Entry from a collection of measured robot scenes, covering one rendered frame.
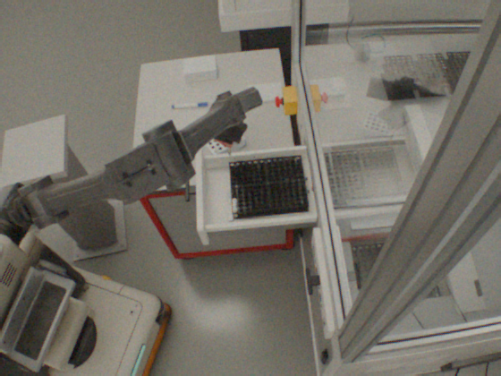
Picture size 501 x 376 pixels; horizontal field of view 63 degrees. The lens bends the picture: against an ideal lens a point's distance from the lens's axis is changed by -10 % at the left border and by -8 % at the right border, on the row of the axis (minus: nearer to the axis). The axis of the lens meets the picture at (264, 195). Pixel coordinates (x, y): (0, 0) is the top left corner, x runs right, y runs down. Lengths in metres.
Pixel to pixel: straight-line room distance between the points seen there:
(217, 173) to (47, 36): 2.51
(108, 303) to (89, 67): 1.79
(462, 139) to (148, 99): 1.56
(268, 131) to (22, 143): 0.98
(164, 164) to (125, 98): 2.18
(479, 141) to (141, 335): 1.72
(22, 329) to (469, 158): 1.10
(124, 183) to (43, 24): 3.20
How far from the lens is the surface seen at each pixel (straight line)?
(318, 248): 1.22
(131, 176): 0.74
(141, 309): 1.93
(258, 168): 1.37
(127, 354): 1.91
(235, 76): 1.81
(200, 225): 1.27
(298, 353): 2.08
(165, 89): 1.82
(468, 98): 0.34
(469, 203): 0.34
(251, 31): 1.98
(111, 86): 3.04
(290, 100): 1.51
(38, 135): 1.90
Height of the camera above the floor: 2.06
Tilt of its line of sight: 61 degrees down
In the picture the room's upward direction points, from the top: 5 degrees counter-clockwise
